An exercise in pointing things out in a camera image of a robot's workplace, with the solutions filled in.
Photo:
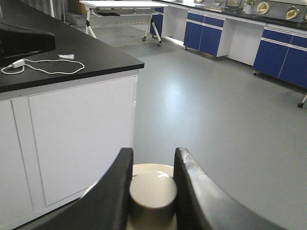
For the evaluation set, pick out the black monitor base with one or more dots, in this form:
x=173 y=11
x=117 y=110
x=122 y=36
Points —
x=17 y=41

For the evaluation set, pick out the white folding table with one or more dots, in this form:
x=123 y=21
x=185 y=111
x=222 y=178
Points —
x=121 y=13

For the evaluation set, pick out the blue lab cabinet row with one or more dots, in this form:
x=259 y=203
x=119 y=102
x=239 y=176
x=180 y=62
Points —
x=271 y=47

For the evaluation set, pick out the glass jar with beige lid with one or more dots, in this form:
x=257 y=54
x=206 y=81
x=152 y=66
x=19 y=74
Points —
x=152 y=198

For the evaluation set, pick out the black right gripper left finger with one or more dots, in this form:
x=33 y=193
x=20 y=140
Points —
x=105 y=206

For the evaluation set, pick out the white charger with cable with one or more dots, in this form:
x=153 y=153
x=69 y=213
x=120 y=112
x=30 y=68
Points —
x=50 y=67

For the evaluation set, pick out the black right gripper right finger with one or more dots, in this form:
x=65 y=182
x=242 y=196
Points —
x=202 y=205

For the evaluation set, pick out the green potted plant white pot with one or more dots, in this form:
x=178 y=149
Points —
x=249 y=5

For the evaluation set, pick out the clear plastic wrapper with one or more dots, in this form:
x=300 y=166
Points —
x=66 y=56

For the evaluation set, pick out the white counter base cabinet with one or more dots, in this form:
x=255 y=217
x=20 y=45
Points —
x=57 y=140

